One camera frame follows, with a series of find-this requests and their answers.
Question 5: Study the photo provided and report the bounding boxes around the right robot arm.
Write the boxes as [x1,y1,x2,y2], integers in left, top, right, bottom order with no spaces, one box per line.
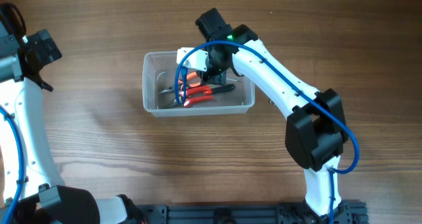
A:
[195,8,349,217]

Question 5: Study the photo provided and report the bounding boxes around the red handle pruning shears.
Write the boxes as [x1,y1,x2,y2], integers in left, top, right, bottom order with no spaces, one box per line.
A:
[166,86,214,108]

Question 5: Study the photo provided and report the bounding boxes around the red black handle pliers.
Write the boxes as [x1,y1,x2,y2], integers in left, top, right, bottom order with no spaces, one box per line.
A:
[159,72,204,94]

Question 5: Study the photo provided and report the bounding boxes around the green handle screwdriver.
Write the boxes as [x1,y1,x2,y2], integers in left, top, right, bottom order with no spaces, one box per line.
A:
[226,78,242,82]

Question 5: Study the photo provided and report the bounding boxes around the clear plastic container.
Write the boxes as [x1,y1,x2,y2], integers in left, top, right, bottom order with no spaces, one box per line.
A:
[142,51,255,117]

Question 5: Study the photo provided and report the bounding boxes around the black red handle screwdriver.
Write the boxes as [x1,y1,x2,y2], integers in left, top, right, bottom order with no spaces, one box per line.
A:
[204,84,236,96]

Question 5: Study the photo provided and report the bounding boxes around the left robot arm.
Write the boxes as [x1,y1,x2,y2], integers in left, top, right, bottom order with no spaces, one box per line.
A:
[1,3,129,223]

